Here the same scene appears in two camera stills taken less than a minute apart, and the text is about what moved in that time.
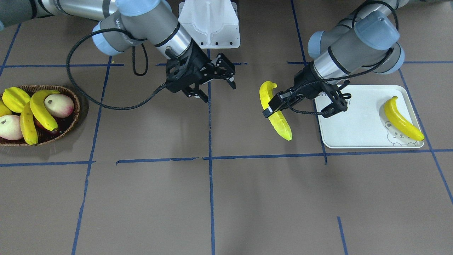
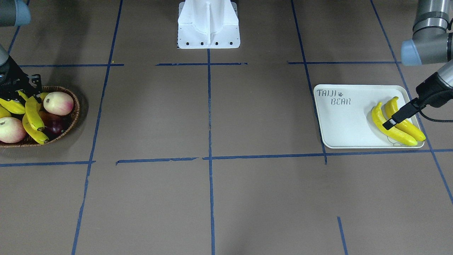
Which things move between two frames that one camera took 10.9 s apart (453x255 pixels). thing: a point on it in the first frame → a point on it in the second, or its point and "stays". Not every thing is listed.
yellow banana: (276, 119) → (393, 132)
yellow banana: (40, 109) → (32, 112)
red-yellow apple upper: (60, 105) stays
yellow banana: (400, 122) stays
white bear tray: (365, 124) stays
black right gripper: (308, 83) → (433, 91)
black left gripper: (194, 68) → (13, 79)
